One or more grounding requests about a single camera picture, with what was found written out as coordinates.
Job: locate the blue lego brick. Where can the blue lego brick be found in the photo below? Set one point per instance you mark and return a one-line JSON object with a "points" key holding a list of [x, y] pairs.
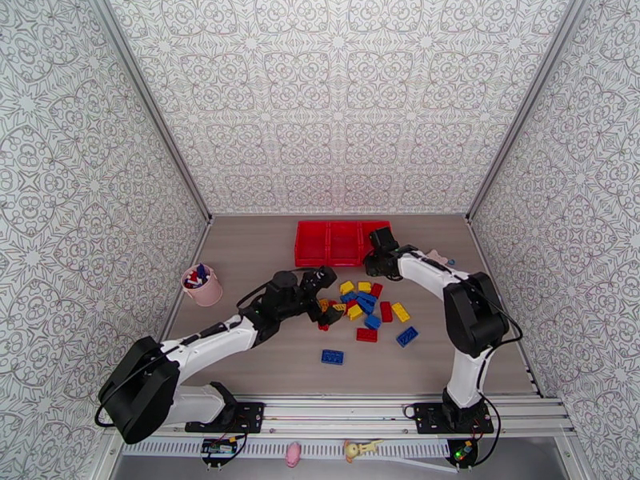
{"points": [[363, 298], [333, 357], [407, 336], [372, 321], [348, 297], [369, 307]]}

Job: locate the yellow lego brick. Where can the yellow lego brick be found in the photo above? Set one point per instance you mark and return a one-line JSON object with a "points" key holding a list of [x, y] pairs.
{"points": [[355, 312], [346, 286], [364, 286], [400, 311]]}

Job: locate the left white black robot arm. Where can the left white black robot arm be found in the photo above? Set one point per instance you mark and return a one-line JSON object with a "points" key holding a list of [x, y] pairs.
{"points": [[210, 343]]}

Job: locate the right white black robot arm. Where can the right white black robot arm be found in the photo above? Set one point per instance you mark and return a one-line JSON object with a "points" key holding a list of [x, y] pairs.
{"points": [[465, 373]]}

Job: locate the pink soft toy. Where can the pink soft toy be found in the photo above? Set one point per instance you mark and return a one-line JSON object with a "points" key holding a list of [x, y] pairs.
{"points": [[439, 256]]}

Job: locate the red three-compartment tray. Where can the red three-compartment tray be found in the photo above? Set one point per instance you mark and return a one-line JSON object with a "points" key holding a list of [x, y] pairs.
{"points": [[325, 243]]}

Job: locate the pink bucket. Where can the pink bucket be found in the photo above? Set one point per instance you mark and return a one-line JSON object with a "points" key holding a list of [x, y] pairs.
{"points": [[205, 293]]}

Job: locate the white toy piece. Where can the white toy piece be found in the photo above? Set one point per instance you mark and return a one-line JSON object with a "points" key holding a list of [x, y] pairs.
{"points": [[202, 280]]}

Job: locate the blue toy piece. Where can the blue toy piece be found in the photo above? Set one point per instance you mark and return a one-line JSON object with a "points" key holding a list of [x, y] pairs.
{"points": [[201, 270]]}

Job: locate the red toy piece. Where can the red toy piece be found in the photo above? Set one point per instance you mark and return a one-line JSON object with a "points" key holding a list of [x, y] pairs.
{"points": [[190, 283]]}

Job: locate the yellow animal toy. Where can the yellow animal toy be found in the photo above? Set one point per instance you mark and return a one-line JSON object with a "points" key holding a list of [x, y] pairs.
{"points": [[354, 451]]}

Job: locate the pink pig toy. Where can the pink pig toy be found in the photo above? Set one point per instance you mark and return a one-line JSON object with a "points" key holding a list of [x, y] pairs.
{"points": [[293, 454]]}

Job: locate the white flat strip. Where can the white flat strip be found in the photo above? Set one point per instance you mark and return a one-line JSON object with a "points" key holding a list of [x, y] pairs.
{"points": [[425, 463]]}

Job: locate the circuit board with green light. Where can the circuit board with green light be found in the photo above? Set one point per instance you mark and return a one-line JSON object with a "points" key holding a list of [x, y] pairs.
{"points": [[462, 451]]}

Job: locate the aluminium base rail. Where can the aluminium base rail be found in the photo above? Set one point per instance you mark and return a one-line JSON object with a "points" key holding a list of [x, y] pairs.
{"points": [[340, 411]]}

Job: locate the aluminium table side rail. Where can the aluminium table side rail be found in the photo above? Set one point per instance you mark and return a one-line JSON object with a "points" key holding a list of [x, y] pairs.
{"points": [[530, 373], [192, 273]]}

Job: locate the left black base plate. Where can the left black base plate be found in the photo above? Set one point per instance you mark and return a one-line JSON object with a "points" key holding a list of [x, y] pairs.
{"points": [[250, 416]]}

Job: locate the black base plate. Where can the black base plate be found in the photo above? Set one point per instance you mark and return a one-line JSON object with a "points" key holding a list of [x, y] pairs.
{"points": [[250, 416], [430, 418]]}

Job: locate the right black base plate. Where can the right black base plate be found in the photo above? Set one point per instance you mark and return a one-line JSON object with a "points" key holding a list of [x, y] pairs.
{"points": [[430, 418]]}

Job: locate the aluminium frame post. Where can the aluminium frame post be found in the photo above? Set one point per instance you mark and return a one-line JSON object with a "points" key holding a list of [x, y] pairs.
{"points": [[150, 108], [525, 103]]}

